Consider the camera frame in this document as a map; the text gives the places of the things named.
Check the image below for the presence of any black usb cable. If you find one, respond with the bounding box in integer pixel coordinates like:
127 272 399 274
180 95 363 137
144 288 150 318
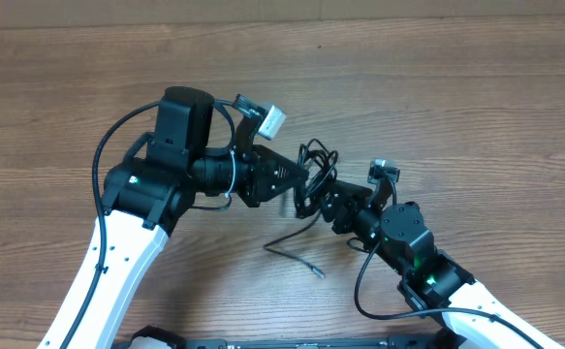
262 138 340 279

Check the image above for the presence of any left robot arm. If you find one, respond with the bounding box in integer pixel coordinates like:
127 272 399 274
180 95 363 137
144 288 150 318
40 86 307 348

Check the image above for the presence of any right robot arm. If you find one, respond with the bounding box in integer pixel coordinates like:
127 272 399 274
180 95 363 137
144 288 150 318
319 179 559 348

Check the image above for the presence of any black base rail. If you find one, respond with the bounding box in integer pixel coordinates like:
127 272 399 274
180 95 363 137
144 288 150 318
185 334 436 349

